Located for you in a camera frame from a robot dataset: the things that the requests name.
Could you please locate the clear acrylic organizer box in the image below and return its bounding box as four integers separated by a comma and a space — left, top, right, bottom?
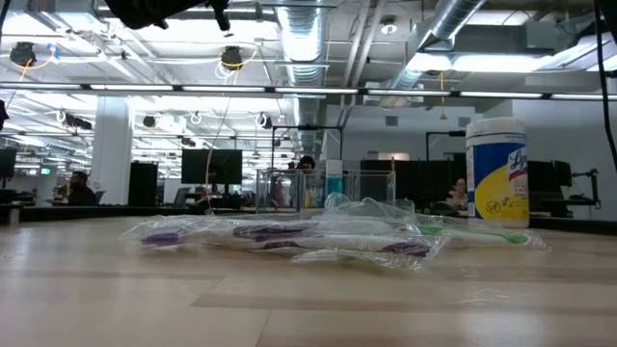
254, 168, 397, 213

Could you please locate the black pipe frame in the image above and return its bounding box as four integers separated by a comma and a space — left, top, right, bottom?
424, 129, 468, 163
271, 124, 344, 163

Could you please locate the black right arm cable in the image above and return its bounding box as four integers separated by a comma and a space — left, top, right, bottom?
592, 0, 617, 174

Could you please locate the black computer monitor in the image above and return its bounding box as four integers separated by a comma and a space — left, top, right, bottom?
180, 148, 244, 186

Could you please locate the pile of bagged purple toothbrushes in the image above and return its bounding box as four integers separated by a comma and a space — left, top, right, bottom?
0, 202, 617, 237

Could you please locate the person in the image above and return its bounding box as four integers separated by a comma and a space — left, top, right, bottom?
67, 171, 100, 207
294, 154, 318, 209
445, 176, 469, 211

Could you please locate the long ceiling light bar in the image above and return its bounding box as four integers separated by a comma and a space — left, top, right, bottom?
0, 81, 617, 101

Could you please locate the white square pillar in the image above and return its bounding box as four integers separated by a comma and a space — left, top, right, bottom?
89, 95, 136, 206

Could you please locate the bagged purple toothbrush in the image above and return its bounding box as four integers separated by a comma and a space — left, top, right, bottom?
226, 233, 453, 270
121, 214, 319, 253
211, 217, 420, 242

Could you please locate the teal mouthwash bottle white cap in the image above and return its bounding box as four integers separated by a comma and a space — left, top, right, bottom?
324, 158, 345, 198

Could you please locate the hanging yellow cord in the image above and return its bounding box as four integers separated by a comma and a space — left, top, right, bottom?
437, 70, 448, 121

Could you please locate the black cabinet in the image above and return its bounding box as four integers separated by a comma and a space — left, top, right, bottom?
127, 160, 160, 207

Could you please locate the smooth silver ventilation duct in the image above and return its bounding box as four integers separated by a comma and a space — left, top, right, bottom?
385, 0, 487, 91

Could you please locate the corrugated silver ventilation duct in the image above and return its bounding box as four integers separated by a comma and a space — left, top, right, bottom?
275, 0, 334, 160

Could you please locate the Lysol wipes canister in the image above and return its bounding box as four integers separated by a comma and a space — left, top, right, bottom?
465, 117, 531, 229

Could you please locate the black ceiling camera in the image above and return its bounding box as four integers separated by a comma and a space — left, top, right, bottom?
9, 40, 38, 67
219, 44, 246, 71

